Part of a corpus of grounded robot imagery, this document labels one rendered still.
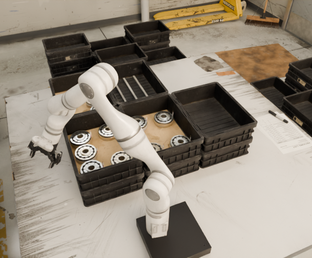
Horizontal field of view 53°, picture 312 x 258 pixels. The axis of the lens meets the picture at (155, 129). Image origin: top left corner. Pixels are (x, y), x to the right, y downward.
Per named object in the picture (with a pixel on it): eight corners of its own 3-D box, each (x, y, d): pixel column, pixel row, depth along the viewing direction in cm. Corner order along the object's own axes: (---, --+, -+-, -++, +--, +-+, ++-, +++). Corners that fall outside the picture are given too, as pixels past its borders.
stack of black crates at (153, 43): (159, 57, 358) (159, 19, 328) (169, 70, 337) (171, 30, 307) (125, 64, 346) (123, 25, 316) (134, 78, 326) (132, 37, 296)
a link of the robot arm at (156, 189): (164, 193, 103) (162, 220, 115) (176, 173, 109) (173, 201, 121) (139, 181, 106) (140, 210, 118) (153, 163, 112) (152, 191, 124)
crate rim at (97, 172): (145, 160, 137) (145, 157, 136) (77, 181, 129) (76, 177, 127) (118, 108, 165) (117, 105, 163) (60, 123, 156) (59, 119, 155)
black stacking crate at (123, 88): (168, 109, 180) (169, 93, 172) (119, 122, 171) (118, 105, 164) (144, 74, 207) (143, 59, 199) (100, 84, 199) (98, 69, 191)
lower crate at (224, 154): (249, 154, 168) (254, 138, 160) (201, 171, 160) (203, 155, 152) (212, 111, 196) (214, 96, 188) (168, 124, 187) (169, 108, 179)
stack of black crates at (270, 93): (299, 120, 275) (307, 99, 260) (271, 129, 266) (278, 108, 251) (270, 95, 303) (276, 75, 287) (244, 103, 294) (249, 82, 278)
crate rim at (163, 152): (205, 142, 146) (205, 138, 144) (145, 160, 137) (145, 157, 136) (169, 95, 173) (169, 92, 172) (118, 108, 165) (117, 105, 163)
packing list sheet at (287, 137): (318, 144, 174) (318, 143, 174) (285, 156, 168) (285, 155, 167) (279, 110, 197) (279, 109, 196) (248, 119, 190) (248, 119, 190)
